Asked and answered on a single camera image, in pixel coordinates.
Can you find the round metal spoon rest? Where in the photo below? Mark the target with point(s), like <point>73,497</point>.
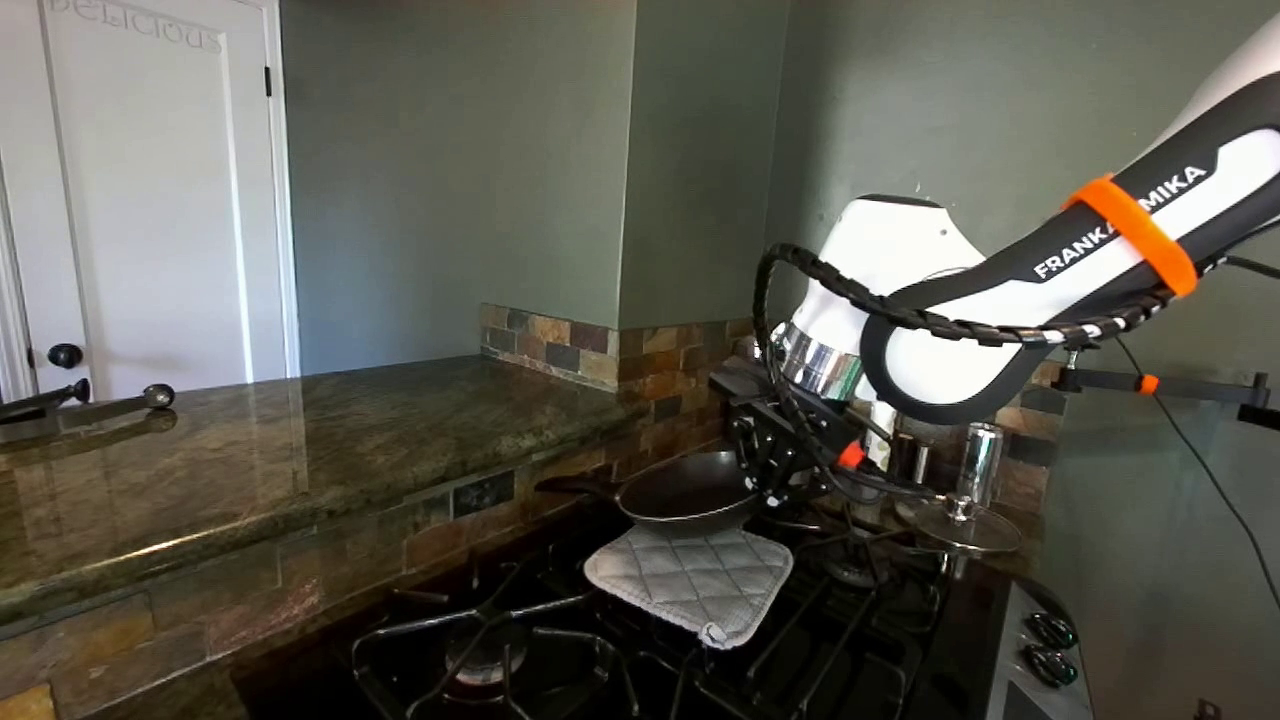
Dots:
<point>974,533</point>

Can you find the white quilted pot holder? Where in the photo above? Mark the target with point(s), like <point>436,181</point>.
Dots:
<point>690,583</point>

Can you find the door hinge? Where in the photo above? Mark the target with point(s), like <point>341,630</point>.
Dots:
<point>265,83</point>

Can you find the black door knob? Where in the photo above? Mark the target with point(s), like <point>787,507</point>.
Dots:
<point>67,359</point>

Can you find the dark wall outlet plate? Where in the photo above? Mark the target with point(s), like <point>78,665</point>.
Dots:
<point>480,495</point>

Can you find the black stove knob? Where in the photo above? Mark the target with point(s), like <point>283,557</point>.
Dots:
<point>1051,665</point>
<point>1052,630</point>

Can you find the white panel door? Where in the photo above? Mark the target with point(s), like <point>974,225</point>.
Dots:
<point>146,187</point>

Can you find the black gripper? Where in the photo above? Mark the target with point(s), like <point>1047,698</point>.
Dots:
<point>787,443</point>

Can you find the black gas stove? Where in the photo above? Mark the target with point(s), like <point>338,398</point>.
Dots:
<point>855,653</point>

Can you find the black frying pan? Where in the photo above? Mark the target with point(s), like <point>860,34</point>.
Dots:
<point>686,490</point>

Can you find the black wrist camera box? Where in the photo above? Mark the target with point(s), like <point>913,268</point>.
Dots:
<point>754,385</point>

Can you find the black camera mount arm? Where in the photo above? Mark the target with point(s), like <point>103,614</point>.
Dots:
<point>1186,385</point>

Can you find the dark glass bottle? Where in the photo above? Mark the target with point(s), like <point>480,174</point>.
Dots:
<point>913,461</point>

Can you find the shiny metal cup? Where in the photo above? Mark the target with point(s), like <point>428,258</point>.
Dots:
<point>980,468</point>

